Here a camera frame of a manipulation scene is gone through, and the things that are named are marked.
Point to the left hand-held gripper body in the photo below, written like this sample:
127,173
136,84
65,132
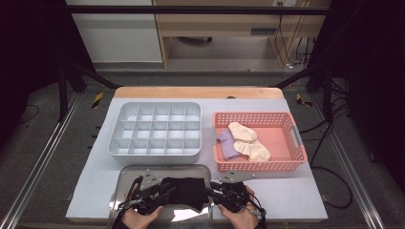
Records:
149,197

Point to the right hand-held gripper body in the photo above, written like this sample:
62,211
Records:
232,195

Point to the black sock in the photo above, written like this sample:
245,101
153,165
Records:
187,192

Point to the transparent grey box lid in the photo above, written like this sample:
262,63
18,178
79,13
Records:
191,170

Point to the grey divided storage box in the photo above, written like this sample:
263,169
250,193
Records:
153,159

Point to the purple sock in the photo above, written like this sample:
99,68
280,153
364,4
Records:
227,146

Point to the cream sock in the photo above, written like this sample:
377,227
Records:
254,152
243,132

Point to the pink perforated basket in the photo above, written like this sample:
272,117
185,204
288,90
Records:
280,140

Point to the person's left hand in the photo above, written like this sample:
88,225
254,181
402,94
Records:
140,221

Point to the person's right hand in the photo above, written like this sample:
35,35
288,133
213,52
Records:
242,219

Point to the yellow black tape strip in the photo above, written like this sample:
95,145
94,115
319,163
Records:
97,100
301,100

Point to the black metal stand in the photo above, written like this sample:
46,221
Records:
327,95
62,95

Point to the white cabinet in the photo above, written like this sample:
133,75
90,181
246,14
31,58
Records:
117,38

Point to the wooden desk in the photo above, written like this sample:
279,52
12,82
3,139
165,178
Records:
216,27

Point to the black horizontal bar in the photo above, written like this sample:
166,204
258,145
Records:
191,10

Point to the black curtain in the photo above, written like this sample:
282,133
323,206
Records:
375,63
28,47

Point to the aluminium rail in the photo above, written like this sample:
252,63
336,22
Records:
359,191
38,171

